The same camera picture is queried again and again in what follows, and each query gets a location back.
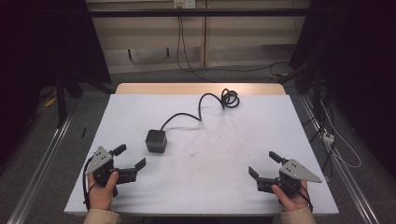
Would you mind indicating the black metal stand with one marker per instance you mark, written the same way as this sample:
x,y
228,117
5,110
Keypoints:
x,y
61,99

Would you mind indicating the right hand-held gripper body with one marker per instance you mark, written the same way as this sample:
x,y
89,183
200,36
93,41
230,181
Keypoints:
x,y
295,172

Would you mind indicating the black horizontal metal bar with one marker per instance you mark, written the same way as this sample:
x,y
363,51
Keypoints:
x,y
193,12

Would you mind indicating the black curtain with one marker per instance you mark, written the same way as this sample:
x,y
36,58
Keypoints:
x,y
358,62
37,46

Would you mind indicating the white table mat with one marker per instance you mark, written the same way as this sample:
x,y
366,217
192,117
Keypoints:
x,y
211,174

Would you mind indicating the metal floor rail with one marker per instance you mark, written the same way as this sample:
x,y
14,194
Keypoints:
x,y
40,168
345,174

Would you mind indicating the small black floor object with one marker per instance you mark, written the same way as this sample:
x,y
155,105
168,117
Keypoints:
x,y
83,132

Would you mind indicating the black cube power adapter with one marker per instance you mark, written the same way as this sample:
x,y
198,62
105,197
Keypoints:
x,y
156,141

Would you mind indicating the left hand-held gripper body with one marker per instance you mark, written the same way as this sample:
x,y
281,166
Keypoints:
x,y
101,158

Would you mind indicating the person's left hand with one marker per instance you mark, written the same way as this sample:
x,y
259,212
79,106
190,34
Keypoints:
x,y
101,196

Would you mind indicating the white power plug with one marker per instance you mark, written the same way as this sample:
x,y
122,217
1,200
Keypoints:
x,y
328,137

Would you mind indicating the white wall socket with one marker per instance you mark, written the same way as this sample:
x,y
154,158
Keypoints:
x,y
184,3

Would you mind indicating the yellow floor tape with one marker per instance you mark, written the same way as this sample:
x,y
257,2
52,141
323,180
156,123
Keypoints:
x,y
50,101

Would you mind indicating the wooden table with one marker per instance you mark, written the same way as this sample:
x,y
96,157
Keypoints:
x,y
186,88

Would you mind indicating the person's right hand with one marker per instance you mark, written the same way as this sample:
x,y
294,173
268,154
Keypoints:
x,y
292,203

